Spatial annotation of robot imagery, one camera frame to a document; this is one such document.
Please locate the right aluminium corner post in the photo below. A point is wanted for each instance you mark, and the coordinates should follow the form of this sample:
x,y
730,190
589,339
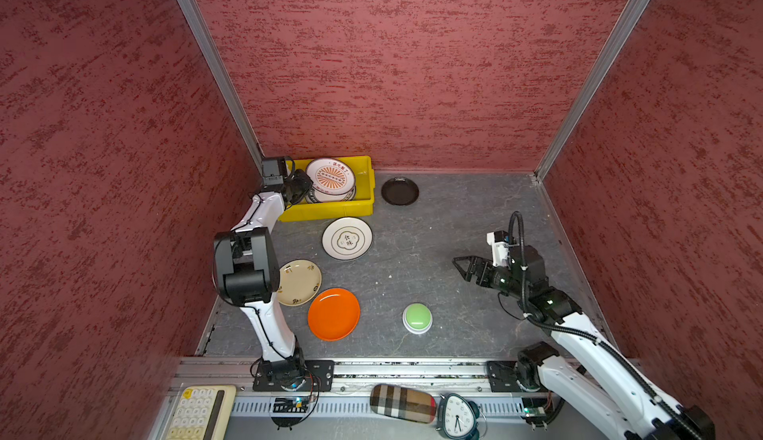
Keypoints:
x,y
616,41

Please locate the small black dish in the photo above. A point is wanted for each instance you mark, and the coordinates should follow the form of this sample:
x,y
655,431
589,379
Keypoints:
x,y
400,191

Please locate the white plate flower outline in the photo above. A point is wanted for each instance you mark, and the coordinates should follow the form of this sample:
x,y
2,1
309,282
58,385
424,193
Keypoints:
x,y
347,238

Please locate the white plate green lettered rim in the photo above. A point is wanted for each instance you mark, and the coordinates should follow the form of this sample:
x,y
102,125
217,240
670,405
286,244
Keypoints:
x,y
316,197

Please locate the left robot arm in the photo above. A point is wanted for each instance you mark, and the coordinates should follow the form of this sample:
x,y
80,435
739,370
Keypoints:
x,y
247,276

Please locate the right controller board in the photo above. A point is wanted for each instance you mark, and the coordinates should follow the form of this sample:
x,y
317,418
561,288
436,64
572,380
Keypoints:
x,y
536,409

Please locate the cream beige plate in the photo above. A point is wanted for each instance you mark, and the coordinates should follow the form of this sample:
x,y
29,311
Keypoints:
x,y
300,281

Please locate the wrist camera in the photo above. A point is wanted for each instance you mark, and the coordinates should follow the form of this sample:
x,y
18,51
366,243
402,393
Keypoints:
x,y
274,172
500,247

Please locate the aluminium mounting rail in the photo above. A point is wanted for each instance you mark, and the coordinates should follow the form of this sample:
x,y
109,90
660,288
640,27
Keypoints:
x,y
352,376

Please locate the yellow plastic bin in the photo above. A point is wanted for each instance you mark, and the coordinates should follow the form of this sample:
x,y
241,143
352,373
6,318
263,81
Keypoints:
x,y
361,206

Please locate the left aluminium corner post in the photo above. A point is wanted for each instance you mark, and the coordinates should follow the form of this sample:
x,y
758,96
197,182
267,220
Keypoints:
x,y
205,41

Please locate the white analog clock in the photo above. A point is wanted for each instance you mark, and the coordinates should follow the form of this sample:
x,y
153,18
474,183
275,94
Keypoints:
x,y
457,418

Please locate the plaid glasses case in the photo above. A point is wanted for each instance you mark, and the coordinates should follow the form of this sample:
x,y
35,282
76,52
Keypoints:
x,y
403,403

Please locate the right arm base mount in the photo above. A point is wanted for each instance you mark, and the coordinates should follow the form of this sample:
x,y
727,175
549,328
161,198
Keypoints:
x,y
512,376

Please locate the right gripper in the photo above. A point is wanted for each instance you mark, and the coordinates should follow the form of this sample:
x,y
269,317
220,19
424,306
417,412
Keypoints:
x,y
484,267

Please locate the white plate orange sunburst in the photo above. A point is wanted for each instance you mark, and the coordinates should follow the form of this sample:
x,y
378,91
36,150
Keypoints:
x,y
330,176

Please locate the aluminium corner post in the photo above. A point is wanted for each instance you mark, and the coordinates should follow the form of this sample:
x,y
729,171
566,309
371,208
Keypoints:
x,y
616,41
205,41

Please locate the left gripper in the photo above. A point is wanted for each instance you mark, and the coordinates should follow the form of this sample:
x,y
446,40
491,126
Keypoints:
x,y
307,184

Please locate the left controller board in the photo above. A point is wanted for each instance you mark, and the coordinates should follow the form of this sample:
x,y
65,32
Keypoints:
x,y
290,406

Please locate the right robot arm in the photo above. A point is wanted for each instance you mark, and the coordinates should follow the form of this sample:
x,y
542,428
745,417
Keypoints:
x,y
604,386

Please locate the beige calculator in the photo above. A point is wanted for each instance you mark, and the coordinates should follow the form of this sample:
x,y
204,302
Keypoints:
x,y
202,413

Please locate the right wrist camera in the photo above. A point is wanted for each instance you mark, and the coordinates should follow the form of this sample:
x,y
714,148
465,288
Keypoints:
x,y
500,247

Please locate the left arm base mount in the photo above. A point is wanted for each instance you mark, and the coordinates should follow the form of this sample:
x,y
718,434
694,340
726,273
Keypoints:
x,y
311,376

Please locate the controller board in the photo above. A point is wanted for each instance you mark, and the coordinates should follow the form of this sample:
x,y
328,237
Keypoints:
x,y
290,406
536,409

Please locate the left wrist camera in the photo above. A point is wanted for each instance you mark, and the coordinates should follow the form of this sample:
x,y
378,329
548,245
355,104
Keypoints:
x,y
274,172

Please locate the green push button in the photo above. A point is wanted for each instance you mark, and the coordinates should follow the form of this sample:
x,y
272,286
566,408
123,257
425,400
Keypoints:
x,y
417,318

